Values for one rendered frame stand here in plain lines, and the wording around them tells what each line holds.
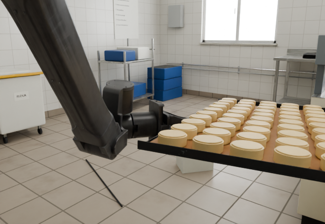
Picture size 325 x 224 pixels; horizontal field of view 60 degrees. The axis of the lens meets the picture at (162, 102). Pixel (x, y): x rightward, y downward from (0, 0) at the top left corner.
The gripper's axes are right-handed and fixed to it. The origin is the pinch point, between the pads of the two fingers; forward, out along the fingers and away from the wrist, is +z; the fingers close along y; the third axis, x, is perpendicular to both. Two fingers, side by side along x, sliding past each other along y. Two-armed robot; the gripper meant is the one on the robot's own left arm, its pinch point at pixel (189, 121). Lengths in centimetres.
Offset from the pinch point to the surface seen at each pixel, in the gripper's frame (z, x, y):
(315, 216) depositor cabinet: 116, -53, 80
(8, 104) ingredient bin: -75, -283, 43
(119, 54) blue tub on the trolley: 66, -366, -12
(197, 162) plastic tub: 86, -148, 78
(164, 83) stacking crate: 159, -412, 39
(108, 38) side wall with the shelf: 64, -441, -39
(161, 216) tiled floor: 35, -102, 92
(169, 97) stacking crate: 173, -422, 65
